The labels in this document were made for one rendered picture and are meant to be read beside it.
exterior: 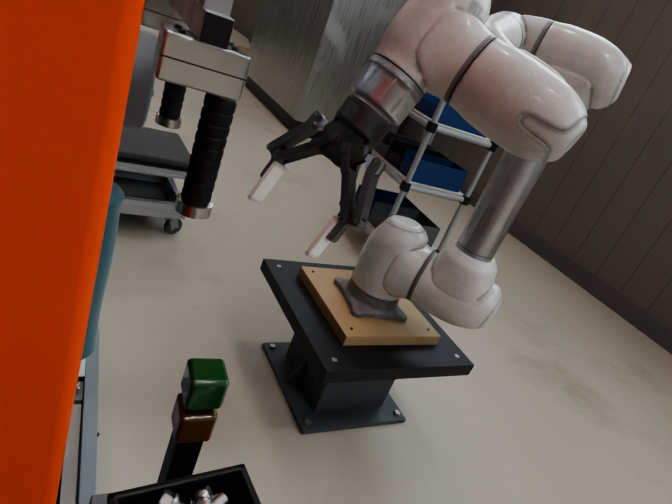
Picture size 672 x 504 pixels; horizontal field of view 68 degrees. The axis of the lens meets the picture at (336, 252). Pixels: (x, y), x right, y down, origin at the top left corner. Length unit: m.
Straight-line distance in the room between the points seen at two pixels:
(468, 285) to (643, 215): 2.50
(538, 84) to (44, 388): 0.60
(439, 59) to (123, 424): 1.09
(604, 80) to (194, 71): 0.88
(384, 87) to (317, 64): 3.62
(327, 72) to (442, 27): 3.67
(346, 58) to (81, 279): 4.22
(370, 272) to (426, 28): 0.80
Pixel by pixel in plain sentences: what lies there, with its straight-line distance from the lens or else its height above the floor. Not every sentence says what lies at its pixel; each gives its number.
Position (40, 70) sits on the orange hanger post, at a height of 0.97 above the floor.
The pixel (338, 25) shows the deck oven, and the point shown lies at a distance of 4.31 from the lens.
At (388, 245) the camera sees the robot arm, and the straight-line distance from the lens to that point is 1.32.
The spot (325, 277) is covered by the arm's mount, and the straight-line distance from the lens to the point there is 1.50.
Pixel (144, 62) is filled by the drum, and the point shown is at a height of 0.89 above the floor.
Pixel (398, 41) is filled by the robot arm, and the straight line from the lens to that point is 0.70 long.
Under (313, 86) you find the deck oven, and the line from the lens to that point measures 4.33.
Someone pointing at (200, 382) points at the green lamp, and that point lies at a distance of 0.53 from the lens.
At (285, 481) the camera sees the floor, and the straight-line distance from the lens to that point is 1.35.
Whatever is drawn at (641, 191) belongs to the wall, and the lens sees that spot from 3.73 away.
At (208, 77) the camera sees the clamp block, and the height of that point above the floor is 0.92.
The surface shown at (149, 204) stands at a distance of 2.05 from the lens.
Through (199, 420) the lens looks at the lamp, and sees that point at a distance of 0.57.
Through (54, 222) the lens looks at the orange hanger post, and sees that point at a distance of 0.20.
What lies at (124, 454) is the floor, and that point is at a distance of 1.32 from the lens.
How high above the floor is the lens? 1.02
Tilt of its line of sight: 24 degrees down
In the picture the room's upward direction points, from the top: 22 degrees clockwise
